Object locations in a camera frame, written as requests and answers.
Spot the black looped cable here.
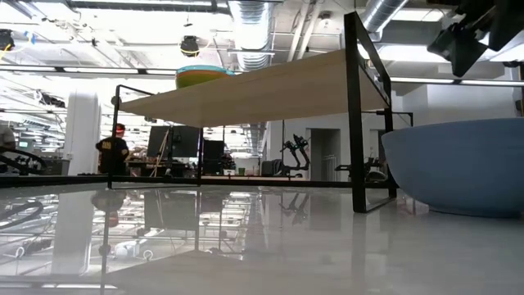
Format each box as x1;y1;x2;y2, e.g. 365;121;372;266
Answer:
0;147;47;175

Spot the silver ventilation duct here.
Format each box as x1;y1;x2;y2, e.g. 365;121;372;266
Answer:
359;0;410;34

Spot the small black monitor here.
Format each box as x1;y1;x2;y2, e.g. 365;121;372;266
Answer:
203;139;225;161

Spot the wooden shelf with black frame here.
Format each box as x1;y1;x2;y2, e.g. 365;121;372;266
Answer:
108;11;414;214

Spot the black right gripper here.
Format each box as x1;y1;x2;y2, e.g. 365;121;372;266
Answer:
458;0;524;52

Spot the wide corrugated silver duct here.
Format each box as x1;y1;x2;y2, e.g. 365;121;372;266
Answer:
227;0;275;73

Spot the green plastic bowl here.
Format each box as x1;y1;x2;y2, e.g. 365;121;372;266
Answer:
175;76;223;90

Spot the white round pillar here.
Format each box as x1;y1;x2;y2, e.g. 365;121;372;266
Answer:
64;92;102;176

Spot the large black monitor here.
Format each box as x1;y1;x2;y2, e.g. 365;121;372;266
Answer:
146;125;201;159

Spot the grey doorway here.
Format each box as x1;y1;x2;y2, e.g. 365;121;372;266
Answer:
305;128;341;181

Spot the black ceiling-mounted device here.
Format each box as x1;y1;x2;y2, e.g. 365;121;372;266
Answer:
0;29;16;52

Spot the orange translucent plastic bowl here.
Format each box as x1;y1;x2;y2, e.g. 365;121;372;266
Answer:
175;71;233;83

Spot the black overhead camera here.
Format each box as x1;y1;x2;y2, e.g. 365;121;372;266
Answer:
179;34;201;58

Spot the blue-grey plastic bowl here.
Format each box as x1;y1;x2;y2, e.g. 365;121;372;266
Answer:
381;117;524;219

